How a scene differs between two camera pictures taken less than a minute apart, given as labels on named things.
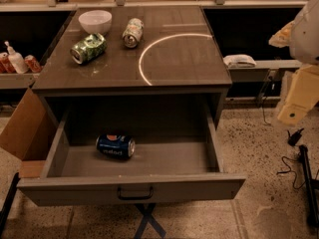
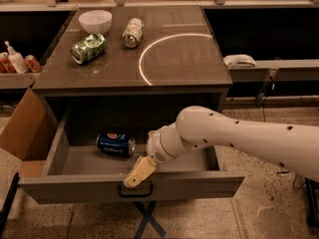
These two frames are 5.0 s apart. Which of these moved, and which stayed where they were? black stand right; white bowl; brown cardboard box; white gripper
Moved: white gripper
Stayed: brown cardboard box; white bowl; black stand right
